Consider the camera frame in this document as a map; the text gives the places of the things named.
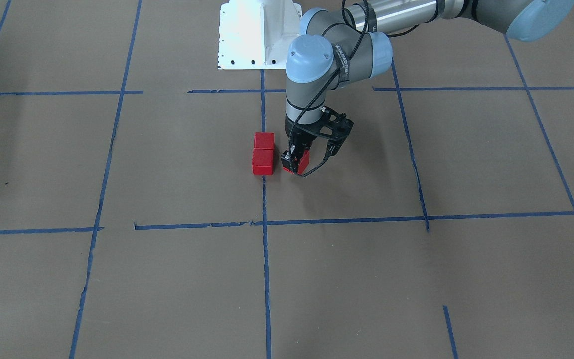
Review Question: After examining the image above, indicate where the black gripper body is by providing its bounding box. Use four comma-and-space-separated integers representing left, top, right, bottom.
287, 131, 316, 158

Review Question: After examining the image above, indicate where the red wooden block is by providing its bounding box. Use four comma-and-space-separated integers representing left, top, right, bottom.
281, 148, 310, 175
253, 132, 274, 150
252, 148, 274, 176

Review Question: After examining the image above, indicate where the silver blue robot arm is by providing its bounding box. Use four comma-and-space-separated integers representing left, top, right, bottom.
281, 0, 574, 177

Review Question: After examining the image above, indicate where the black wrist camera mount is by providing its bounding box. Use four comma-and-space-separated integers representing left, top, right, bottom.
293, 105, 354, 156

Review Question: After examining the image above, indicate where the white pedestal column base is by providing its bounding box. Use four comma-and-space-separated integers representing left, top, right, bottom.
217, 0, 303, 70

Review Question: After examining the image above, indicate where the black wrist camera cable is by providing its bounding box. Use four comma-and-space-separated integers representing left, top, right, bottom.
287, 0, 372, 178

